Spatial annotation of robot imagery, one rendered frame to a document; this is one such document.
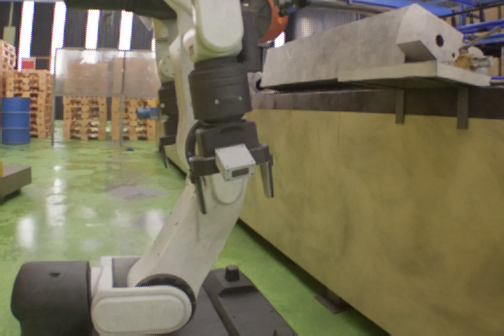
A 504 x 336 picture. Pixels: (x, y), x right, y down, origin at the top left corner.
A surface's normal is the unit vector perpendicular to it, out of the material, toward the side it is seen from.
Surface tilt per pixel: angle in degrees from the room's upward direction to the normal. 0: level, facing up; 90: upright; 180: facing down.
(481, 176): 90
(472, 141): 90
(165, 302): 90
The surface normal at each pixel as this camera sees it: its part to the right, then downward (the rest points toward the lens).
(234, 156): 0.05, -0.80
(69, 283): 0.28, -0.62
